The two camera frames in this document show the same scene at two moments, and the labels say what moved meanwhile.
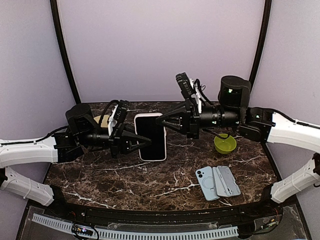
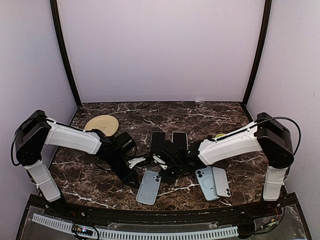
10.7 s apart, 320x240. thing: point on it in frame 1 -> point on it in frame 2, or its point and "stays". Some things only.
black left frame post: [54, 8] stays
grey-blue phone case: [225, 184] -> [148, 187]
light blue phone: [206, 177] stays
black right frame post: [265, 25] stays
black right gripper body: [193, 124] -> [177, 171]
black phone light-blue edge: [149, 127] -> [186, 135]
